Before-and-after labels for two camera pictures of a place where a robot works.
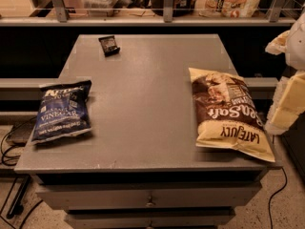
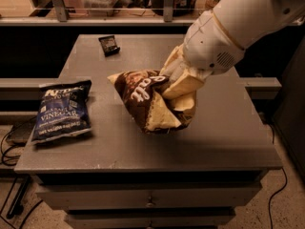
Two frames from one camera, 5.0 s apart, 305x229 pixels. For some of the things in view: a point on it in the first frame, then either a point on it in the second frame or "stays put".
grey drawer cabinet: [139, 166] stays put
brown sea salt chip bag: [228, 115] → [140, 92]
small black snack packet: [109, 46] stays put
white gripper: [296, 47] → [211, 45]
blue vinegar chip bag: [64, 112] stays put
